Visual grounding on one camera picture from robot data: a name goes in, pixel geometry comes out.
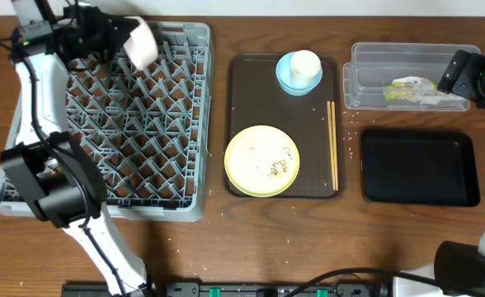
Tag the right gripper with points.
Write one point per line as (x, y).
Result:
(457, 72)

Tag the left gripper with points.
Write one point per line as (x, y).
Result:
(113, 31)

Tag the pink bowl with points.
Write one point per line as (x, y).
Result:
(141, 46)

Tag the white paper napkin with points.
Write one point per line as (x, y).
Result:
(435, 99)

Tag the green yellow snack wrapper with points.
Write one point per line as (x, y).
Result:
(417, 91)

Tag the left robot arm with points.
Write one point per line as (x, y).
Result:
(49, 169)

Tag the clear plastic waste bin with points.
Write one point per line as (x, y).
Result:
(374, 65)

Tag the black plastic tray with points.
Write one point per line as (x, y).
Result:
(426, 167)

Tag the right wooden chopstick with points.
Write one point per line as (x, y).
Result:
(334, 139)

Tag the wooden chopstick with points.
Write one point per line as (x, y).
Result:
(334, 139)
(331, 145)

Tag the dark brown serving tray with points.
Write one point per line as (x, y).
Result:
(256, 98)

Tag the left wooden chopstick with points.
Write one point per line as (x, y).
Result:
(331, 145)

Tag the light blue saucer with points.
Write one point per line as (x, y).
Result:
(282, 72)

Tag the white cup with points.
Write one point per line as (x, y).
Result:
(304, 66)

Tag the yellow plate with leftovers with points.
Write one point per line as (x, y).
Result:
(261, 161)

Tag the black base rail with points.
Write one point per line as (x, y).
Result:
(191, 289)

